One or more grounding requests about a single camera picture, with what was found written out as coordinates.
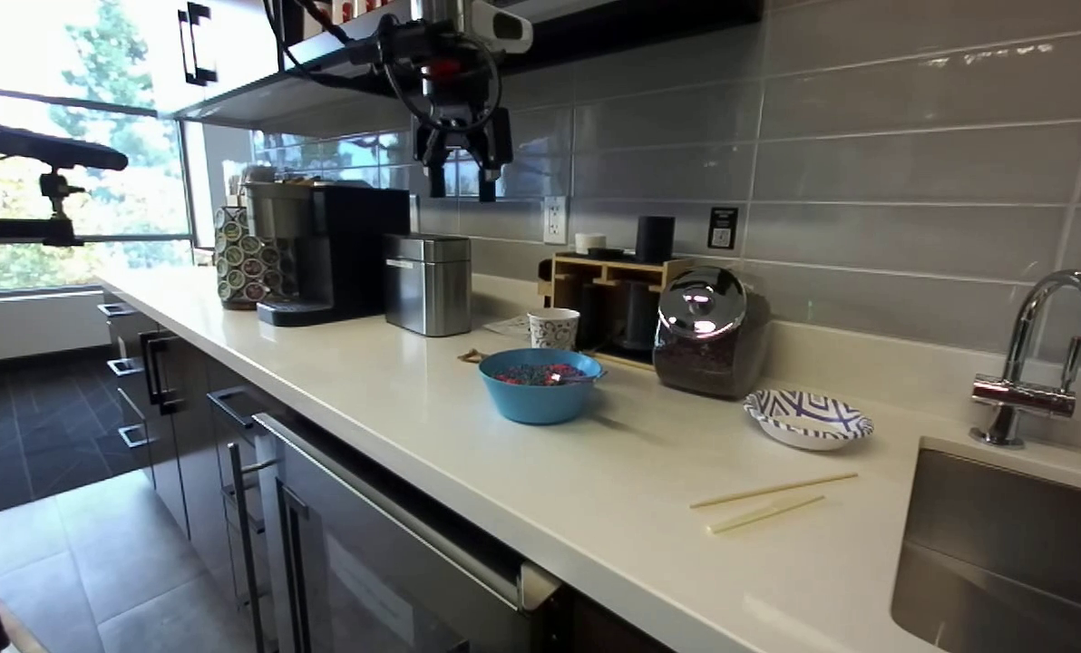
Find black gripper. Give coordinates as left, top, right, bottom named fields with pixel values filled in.
left=410, top=101, right=518, bottom=206

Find stainless steel recycle bin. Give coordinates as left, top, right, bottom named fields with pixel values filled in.
left=382, top=234, right=474, bottom=342

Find black coffee machine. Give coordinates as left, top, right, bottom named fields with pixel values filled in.
left=242, top=179, right=413, bottom=325

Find wooden organizer rack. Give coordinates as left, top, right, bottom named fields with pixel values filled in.
left=540, top=248, right=690, bottom=362

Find white patterned paper cup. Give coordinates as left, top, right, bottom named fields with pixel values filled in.
left=527, top=305, right=584, bottom=354

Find black cylinder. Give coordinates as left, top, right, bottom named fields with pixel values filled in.
left=635, top=213, right=679, bottom=266

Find colourful candies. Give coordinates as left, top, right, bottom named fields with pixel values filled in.
left=497, top=359, right=592, bottom=392

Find patterned jar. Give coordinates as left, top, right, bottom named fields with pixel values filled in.
left=210, top=191, right=286, bottom=312

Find blue plastic bowl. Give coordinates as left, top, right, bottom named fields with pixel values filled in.
left=479, top=346, right=607, bottom=429

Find dark round rice cooker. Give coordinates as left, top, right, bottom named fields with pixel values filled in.
left=648, top=266, right=776, bottom=402

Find grey lower cabinet fronts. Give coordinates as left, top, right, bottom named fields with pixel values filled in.
left=99, top=286, right=283, bottom=608

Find stainless undercounter appliance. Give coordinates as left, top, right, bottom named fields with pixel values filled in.
left=249, top=411, right=563, bottom=653

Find blue white patterned dish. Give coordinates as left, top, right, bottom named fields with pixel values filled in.
left=743, top=386, right=879, bottom=457

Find pale wooden chopstick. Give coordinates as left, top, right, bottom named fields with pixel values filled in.
left=690, top=467, right=863, bottom=512
left=702, top=489, right=832, bottom=536

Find short chrome faucet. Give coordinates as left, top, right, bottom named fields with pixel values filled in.
left=973, top=266, right=1081, bottom=451

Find stainless steel sink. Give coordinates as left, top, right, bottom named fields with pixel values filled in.
left=888, top=434, right=1081, bottom=653

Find white wall outlet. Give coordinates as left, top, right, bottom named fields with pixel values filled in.
left=540, top=191, right=572, bottom=248

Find black wall plate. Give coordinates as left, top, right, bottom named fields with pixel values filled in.
left=702, top=205, right=743, bottom=253

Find black cabinet door handle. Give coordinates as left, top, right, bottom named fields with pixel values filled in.
left=173, top=0, right=221, bottom=87

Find black camera on stand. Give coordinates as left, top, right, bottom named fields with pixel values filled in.
left=0, top=115, right=135, bottom=250

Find window with dark frame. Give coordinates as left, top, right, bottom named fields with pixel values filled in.
left=0, top=0, right=198, bottom=300

